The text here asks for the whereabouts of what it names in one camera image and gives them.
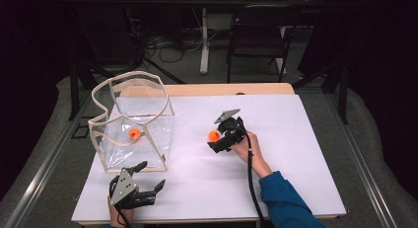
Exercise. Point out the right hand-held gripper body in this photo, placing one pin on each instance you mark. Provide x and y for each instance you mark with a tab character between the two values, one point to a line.
235	131

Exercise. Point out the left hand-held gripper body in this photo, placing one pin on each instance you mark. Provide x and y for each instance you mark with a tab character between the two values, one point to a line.
124	188

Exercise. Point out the orange ping pong ball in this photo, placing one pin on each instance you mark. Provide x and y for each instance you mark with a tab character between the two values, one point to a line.
133	133
214	136

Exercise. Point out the clear plastic bag beige trim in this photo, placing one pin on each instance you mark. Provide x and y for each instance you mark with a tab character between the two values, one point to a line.
154	145

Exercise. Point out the person's right hand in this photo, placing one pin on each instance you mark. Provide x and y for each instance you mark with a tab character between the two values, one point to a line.
254	152

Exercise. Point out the person's left hand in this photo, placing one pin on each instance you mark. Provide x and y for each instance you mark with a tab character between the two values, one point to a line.
118	218

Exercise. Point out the white board mat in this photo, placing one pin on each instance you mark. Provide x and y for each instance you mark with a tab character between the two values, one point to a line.
289	122

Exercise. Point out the black tripod leg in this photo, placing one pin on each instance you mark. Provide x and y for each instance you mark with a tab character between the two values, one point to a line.
164	71

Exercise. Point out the black folding chair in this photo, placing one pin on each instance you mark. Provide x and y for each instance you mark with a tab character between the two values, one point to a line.
259	47

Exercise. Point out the wooden desk with white legs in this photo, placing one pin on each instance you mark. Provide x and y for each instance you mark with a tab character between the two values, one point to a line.
204	40

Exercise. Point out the black metal stand leg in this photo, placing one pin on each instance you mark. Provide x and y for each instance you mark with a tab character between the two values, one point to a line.
344	93
74	90

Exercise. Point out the black horizontal crossbar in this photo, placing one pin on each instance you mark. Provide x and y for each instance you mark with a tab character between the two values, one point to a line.
131	1

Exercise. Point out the small black floor frame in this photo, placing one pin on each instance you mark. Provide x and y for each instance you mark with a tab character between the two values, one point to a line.
75	131

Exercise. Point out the grey metal floor rail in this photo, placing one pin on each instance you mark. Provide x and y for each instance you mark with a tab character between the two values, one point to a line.
364	168
42	168

